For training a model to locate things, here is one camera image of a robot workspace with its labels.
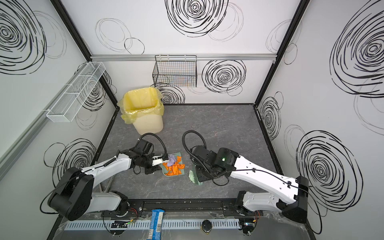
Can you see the green plastic dustpan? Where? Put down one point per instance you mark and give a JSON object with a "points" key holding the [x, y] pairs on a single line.
{"points": [[176, 154]]}

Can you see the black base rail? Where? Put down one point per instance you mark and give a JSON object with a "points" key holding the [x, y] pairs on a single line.
{"points": [[227, 207]]}

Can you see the white wire wall shelf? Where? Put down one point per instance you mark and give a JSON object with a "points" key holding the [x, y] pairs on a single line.
{"points": [[83, 92]]}

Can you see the green hand broom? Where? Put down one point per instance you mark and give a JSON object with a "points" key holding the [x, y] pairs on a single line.
{"points": [[194, 179]]}

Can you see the black wire wall basket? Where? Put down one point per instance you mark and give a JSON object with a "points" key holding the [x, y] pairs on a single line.
{"points": [[175, 70]]}

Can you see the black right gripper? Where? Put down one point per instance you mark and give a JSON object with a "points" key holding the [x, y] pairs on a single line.
{"points": [[199, 173]]}

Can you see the blue snack packet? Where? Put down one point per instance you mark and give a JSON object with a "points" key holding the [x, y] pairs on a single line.
{"points": [[155, 229]]}

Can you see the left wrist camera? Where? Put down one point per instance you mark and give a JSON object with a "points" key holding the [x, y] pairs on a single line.
{"points": [[159, 160]]}

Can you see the cream plastic trash bin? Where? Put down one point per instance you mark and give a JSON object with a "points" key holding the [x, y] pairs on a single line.
{"points": [[151, 123]]}

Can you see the white slotted cable duct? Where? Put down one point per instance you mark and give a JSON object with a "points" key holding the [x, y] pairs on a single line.
{"points": [[191, 224]]}

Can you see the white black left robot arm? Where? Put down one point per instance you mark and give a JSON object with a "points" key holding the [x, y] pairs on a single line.
{"points": [[73, 196]]}

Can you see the purple far right scrap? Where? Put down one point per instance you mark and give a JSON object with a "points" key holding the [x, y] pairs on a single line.
{"points": [[172, 160]]}

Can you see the yellow plastic bin liner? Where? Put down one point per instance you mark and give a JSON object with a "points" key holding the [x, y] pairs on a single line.
{"points": [[141, 102]]}

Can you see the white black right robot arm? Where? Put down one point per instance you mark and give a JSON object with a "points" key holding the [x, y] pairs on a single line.
{"points": [[285, 195]]}

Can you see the black round knob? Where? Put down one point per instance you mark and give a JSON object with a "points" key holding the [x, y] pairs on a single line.
{"points": [[206, 226]]}

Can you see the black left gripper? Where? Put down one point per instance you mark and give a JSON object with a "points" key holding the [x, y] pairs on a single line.
{"points": [[151, 163]]}

